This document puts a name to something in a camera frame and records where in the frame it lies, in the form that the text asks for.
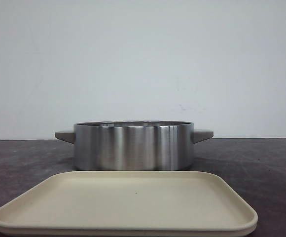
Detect beige rectangular tray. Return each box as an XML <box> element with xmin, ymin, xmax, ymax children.
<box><xmin>0</xmin><ymin>171</ymin><xmax>258</xmax><ymax>237</ymax></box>

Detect stainless steel pot grey handles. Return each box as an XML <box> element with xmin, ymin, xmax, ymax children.
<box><xmin>55</xmin><ymin>121</ymin><xmax>214</xmax><ymax>171</ymax></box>

